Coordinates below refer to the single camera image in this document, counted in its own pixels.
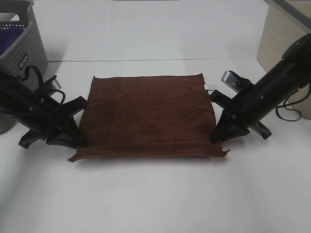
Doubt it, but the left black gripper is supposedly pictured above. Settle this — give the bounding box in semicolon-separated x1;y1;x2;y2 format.
18;97;88;149

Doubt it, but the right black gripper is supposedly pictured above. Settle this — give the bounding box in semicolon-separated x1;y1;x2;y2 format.
210;83;272;143

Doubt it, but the brown square towel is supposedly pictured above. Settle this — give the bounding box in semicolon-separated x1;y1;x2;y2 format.
70;74;227;162

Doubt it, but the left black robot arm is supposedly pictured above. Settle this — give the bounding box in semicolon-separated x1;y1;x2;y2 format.
0;65;88;149

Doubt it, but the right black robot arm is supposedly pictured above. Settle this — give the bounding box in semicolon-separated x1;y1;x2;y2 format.
209;33;311;143

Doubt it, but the grey perforated plastic basket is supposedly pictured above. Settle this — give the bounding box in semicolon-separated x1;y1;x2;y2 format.
0;0;49;134

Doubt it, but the purple cloth in basket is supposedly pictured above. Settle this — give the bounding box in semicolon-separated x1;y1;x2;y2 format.
0;27;24;55

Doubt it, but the beige storage box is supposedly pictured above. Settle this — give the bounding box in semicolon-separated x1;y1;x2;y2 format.
257;0;311;119

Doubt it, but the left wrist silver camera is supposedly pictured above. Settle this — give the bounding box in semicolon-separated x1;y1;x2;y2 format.
45;75;61;90

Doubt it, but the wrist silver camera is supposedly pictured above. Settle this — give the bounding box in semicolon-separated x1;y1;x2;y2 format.
221;70;249;93
45;75;61;90

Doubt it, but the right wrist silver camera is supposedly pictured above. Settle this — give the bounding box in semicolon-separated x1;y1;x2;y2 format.
221;70;249;93

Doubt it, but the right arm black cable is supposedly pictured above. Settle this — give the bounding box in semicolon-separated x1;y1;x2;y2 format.
275;82;311;122

